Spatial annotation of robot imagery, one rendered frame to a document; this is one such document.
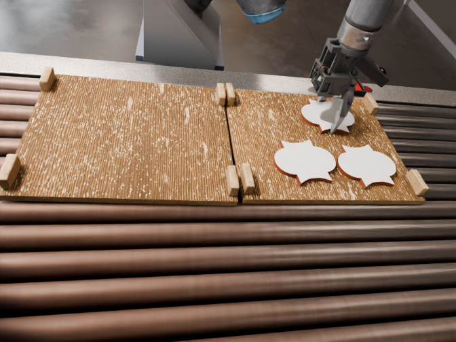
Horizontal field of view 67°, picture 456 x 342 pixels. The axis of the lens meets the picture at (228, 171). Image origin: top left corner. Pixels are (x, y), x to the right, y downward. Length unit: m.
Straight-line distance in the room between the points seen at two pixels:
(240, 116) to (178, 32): 0.32
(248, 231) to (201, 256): 0.10
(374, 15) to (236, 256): 0.51
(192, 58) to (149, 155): 0.43
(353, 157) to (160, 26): 0.60
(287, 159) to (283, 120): 0.14
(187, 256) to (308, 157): 0.35
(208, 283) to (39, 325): 0.24
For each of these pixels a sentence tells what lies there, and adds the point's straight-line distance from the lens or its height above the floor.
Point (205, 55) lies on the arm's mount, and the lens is 1.04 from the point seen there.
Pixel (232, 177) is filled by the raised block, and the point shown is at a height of 0.96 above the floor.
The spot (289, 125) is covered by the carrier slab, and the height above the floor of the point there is 0.94.
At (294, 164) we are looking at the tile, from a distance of 0.74.
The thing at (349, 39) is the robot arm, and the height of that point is 1.16.
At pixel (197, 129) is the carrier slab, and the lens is 0.76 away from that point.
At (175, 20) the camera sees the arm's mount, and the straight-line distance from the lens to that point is 1.00.
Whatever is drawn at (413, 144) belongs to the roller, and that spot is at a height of 0.92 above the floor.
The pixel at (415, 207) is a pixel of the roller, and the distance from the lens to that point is 0.85.
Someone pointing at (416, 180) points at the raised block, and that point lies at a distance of 0.85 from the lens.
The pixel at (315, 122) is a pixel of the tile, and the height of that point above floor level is 0.95.
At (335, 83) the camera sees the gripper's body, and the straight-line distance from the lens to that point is 0.80.
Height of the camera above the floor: 1.45
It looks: 48 degrees down
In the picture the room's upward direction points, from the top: 16 degrees clockwise
